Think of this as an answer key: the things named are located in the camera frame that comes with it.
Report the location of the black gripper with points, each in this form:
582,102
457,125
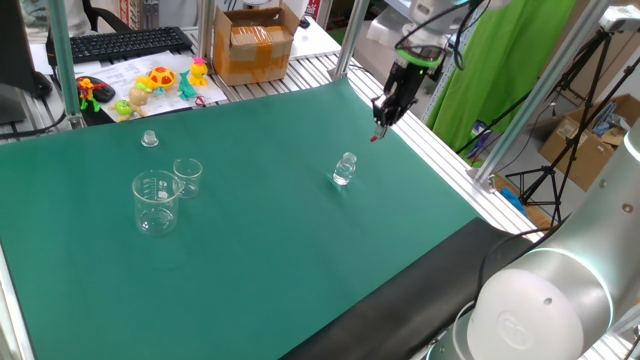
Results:
407,87

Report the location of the glass dropper with red bulb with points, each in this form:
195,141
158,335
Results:
374,138

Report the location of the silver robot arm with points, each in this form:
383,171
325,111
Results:
575,280

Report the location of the grey metal shelf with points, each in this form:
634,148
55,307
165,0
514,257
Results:
434,100

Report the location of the white foam blocks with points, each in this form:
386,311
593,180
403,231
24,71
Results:
362,55

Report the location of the small clear glass bottle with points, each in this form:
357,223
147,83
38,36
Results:
344,172

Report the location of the blue flat package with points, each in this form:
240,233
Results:
480,140

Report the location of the bright green cloth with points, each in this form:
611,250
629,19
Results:
500,90

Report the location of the taped cardboard box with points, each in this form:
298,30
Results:
255,50

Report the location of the blue plastic bag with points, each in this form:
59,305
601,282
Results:
512,200

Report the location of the black tripod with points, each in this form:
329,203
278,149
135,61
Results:
547,172

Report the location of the open cardboard box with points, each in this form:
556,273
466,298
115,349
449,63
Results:
575,150

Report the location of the green table mat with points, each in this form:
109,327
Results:
250,260

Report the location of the teal dolphin toy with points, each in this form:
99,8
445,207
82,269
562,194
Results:
186,90

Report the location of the small glass beaker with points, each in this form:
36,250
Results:
189,180

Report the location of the orange turtle toy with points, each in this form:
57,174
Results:
161,77

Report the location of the clear glass bottle stopper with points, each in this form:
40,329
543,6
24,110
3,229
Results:
149,140

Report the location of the beige toy animal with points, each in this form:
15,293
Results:
139,96

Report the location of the large glass beaker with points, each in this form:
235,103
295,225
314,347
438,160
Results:
150,220

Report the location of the green turtle toy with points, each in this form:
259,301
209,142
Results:
122,107

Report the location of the colourful plastic toys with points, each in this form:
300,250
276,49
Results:
120,75

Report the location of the black computer keyboard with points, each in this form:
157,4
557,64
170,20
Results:
125,44

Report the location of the black computer mouse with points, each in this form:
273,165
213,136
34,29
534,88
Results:
106,92

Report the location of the red yellow figure toy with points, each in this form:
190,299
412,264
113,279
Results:
86,90

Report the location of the black office chair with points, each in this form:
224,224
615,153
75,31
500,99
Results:
100,15

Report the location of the black monitor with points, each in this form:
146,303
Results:
10,40

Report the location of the aluminium frame post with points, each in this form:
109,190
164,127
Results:
206,30
541,85
62,60
347,50

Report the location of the grey camera on tripod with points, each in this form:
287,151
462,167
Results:
620,17

